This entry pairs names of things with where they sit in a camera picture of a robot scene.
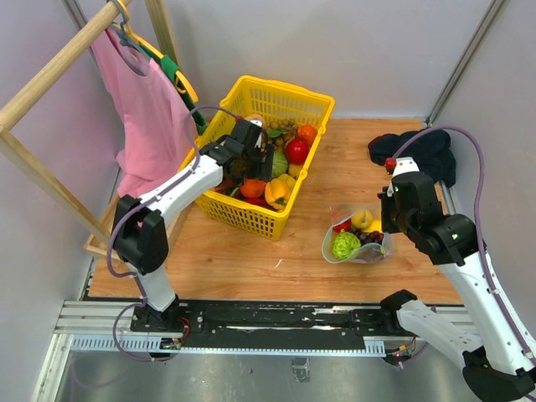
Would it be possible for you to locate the purple grapes bunch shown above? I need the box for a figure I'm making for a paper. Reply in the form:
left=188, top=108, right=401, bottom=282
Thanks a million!
left=350, top=228, right=384, bottom=245

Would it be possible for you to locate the yellow peach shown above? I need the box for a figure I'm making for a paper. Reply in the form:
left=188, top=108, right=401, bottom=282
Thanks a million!
left=351, top=209, right=374, bottom=229

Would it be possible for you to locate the clear zip top bag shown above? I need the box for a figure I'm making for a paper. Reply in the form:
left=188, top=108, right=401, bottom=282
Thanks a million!
left=322, top=204, right=394, bottom=264

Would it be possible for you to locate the red orange fruit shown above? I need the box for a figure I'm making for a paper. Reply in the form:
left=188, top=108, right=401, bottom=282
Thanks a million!
left=332, top=219, right=352, bottom=233

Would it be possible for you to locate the green custard apple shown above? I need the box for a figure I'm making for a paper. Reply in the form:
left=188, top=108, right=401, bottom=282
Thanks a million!
left=332, top=232, right=361, bottom=260

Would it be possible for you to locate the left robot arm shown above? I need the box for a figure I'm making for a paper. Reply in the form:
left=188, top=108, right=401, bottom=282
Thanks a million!
left=108, top=116, right=274, bottom=332

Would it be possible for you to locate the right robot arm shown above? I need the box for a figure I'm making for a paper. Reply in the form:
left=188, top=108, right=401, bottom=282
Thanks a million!
left=379, top=167, right=535, bottom=401

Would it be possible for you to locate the green grapes bunch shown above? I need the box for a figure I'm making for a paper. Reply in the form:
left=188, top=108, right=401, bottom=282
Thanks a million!
left=267, top=119, right=298, bottom=149

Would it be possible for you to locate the yellow bell pepper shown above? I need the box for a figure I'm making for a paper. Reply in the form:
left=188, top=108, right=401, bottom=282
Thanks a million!
left=265, top=173, right=296, bottom=211

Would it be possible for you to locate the red apple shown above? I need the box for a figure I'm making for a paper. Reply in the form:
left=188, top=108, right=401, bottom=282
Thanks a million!
left=285, top=138, right=309, bottom=165

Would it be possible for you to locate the small yellow fruit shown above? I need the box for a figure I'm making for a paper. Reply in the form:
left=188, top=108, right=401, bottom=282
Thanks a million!
left=287, top=163, right=303, bottom=180

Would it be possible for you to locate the red chili pepper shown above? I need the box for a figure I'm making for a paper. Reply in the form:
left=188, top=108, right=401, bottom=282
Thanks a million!
left=244, top=198, right=268, bottom=208

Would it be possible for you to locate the green garment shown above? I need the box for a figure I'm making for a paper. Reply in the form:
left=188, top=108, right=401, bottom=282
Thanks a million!
left=140, top=44, right=196, bottom=111

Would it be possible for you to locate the yellow plastic basket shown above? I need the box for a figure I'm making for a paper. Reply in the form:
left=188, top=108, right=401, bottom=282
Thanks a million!
left=195, top=75, right=335, bottom=240

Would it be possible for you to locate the dark navy cloth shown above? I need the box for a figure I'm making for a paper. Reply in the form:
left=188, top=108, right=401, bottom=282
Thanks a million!
left=368, top=130, right=456, bottom=188

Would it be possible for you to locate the orange persimmon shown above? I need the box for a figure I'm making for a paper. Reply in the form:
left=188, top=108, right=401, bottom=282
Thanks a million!
left=296, top=125, right=317, bottom=147

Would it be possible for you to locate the pink shirt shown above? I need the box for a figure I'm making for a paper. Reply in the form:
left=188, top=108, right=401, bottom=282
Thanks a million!
left=91, top=28, right=197, bottom=198

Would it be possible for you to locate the yellow hanger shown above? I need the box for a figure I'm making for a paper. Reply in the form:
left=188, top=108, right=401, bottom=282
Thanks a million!
left=111, top=1, right=198, bottom=104

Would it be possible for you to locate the grey hanger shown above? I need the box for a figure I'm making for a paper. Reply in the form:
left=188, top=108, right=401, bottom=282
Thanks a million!
left=109, top=23, right=151, bottom=77

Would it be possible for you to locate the wooden clothes rack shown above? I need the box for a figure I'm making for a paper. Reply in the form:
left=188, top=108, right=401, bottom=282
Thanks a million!
left=1, top=1, right=188, bottom=251

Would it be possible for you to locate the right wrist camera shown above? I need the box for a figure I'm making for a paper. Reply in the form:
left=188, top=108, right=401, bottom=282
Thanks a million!
left=384, top=157, right=420, bottom=197

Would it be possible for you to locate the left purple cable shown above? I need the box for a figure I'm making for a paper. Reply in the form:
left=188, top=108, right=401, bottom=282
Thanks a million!
left=106, top=105, right=244, bottom=362

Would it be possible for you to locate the purple cable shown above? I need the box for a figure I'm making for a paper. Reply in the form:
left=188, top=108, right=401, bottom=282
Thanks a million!
left=387, top=126, right=536, bottom=365
left=106, top=105, right=244, bottom=362

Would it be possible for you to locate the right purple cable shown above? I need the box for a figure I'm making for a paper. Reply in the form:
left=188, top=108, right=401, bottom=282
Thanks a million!
left=387, top=126, right=536, bottom=365

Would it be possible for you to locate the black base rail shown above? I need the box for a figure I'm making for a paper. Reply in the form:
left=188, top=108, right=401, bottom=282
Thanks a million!
left=131, top=300, right=412, bottom=352

